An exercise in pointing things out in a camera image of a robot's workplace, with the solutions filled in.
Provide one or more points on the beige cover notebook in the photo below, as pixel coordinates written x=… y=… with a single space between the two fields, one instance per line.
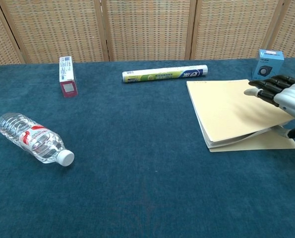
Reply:
x=226 y=106

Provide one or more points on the white and maroon carton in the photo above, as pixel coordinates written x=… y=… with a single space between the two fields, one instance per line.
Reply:
x=68 y=79

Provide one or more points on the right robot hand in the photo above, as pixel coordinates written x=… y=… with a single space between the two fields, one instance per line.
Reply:
x=292 y=96

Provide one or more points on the light blue cube box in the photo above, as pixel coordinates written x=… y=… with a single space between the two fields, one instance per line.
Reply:
x=267 y=64

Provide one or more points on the blue felt table mat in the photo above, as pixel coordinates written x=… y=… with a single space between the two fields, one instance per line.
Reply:
x=137 y=148

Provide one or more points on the woven bamboo folding screen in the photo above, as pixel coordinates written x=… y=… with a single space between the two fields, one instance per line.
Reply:
x=147 y=29

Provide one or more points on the clear plastic water bottle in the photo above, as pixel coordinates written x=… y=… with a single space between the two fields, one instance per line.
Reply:
x=33 y=137

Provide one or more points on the white green plastic wrap roll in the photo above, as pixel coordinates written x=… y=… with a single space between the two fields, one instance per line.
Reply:
x=162 y=74

